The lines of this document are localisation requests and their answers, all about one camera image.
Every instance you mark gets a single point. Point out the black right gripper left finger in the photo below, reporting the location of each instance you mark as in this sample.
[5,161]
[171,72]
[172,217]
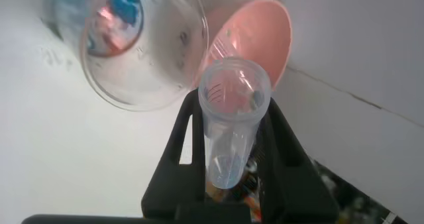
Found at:
[185,184]

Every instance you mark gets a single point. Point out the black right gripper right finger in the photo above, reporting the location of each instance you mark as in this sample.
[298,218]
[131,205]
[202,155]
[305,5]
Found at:
[291,191]

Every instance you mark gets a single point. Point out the clear plastic test tube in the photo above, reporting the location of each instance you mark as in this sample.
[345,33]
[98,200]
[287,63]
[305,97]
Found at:
[220,50]
[228,141]

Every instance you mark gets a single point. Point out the clear glass beaker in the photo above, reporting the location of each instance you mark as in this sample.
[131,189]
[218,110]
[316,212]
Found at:
[149,65]

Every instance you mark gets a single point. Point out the pink plastic bowl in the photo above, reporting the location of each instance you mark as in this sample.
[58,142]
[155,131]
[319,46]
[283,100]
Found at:
[261,35]

